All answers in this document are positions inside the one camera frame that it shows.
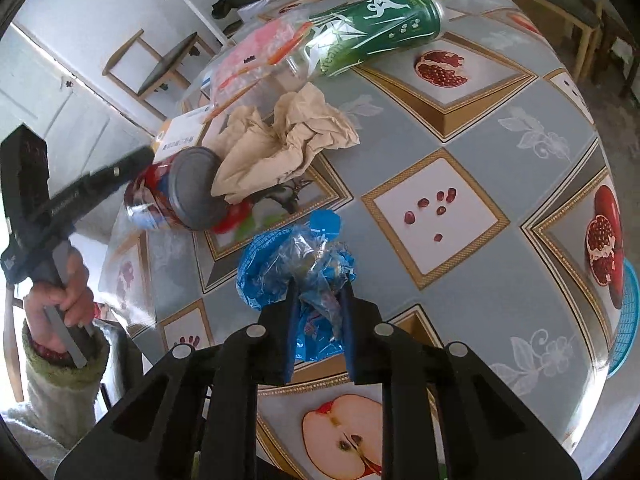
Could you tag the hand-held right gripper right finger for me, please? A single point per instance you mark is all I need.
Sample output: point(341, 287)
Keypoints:
point(348, 355)

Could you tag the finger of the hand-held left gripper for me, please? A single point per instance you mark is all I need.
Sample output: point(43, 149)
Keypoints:
point(105, 180)

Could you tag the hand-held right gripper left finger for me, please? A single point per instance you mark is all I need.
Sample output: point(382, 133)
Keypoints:
point(289, 350)

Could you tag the red cartoon can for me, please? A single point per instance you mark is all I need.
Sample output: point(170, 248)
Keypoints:
point(185, 195)

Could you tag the blue plastic wrapper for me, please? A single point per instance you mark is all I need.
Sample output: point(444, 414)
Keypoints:
point(270, 270)

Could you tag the yellow white box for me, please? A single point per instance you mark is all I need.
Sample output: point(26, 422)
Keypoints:
point(182, 132)

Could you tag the brown paper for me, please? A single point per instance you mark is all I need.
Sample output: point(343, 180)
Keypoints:
point(280, 145)

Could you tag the clear pink plastic bag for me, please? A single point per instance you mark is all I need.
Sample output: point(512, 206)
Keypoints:
point(250, 60)

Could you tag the blue plastic basket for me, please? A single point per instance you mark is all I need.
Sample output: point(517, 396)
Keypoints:
point(625, 330)

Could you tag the person's left forearm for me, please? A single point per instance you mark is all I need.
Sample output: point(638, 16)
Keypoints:
point(50, 400)

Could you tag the person's left hand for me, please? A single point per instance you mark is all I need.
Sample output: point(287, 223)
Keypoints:
point(77, 292)

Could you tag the white door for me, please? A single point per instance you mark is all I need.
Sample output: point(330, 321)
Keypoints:
point(65, 95)

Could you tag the wooden chair black seat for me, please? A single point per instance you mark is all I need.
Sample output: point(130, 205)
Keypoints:
point(550, 5)
point(160, 65)

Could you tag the fruit print tablecloth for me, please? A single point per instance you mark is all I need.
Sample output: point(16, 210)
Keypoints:
point(475, 125)

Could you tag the dark wooden stool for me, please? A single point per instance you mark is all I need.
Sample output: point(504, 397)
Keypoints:
point(622, 35)

